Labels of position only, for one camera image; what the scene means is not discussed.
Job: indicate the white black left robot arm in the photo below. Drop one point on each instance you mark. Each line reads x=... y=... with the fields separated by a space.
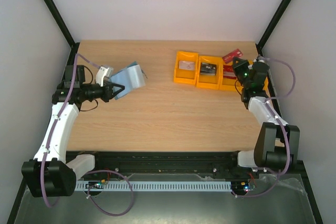
x=48 y=174

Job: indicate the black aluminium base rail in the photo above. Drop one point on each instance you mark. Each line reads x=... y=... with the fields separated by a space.
x=218 y=165

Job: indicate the grey metal front plate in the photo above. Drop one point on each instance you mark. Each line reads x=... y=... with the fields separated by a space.
x=287 y=202

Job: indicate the yellow plastic bin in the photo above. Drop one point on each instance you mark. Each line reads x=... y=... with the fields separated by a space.
x=185 y=76
x=258 y=78
x=210 y=82
x=228 y=81

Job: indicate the black corner frame post right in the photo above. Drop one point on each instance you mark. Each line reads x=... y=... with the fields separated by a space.
x=272 y=24

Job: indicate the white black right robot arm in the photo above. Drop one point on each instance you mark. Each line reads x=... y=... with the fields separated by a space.
x=276 y=148

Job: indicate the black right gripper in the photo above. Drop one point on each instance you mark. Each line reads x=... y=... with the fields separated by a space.
x=238 y=64

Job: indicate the white patterned card stack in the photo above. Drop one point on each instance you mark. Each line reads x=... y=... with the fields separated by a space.
x=186 y=65

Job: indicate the black corner frame post left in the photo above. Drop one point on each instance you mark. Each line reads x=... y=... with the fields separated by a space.
x=60 y=22

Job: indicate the black card stack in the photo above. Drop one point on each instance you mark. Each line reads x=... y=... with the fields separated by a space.
x=208 y=69

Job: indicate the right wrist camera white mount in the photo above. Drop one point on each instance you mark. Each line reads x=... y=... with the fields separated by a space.
x=260 y=62

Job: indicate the light blue slotted cable duct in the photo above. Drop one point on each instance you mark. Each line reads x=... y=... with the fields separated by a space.
x=203 y=186

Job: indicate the black corner frame post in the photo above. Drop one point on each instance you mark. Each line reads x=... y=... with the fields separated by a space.
x=272 y=24
x=60 y=22

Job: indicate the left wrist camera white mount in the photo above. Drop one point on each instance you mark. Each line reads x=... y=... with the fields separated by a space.
x=103 y=73

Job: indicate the red card stack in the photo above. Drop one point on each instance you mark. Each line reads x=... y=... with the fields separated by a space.
x=228 y=72

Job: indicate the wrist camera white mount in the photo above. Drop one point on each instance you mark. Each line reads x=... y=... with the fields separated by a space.
x=103 y=73
x=260 y=62

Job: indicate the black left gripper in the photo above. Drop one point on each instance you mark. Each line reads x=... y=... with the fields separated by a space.
x=108 y=94

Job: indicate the teal card holder wallet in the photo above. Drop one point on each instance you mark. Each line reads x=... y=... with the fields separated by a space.
x=131 y=77

